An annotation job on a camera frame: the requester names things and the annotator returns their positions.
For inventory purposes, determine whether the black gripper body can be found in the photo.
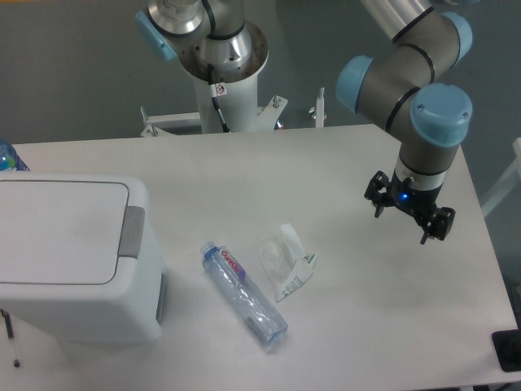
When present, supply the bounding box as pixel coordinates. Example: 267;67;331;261
384;174;440;224

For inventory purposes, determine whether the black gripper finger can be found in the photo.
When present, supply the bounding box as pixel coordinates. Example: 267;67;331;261
364;171;389;218
419;207;455;244

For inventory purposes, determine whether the white trash can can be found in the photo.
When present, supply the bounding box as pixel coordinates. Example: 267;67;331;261
1;172;166;344

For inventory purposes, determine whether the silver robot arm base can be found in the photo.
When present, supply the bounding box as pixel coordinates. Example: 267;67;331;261
135;1;269;83

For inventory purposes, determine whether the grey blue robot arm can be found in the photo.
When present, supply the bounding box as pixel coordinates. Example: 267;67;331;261
335;1;473;243

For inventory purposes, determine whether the crumpled white plastic wrapper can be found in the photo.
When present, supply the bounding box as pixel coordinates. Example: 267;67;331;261
256;223;318;302

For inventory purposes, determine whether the black device at edge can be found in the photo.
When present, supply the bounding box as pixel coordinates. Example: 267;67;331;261
492;329;520;372

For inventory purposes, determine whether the clear plastic water bottle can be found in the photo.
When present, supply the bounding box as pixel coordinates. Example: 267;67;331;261
200;242;288;349

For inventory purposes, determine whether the blue capped bottle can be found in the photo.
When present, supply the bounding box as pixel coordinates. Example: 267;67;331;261
0;138;30;171

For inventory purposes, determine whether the black white pen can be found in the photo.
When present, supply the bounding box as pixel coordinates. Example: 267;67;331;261
1;310;20;368

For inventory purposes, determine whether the white frame at right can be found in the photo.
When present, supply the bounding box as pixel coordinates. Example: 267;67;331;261
481;138;520;217

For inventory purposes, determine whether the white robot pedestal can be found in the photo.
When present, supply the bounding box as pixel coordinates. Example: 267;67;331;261
140;62;289;138

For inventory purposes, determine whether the black cable on pedestal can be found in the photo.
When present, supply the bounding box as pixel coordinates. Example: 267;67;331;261
206;63;232;134

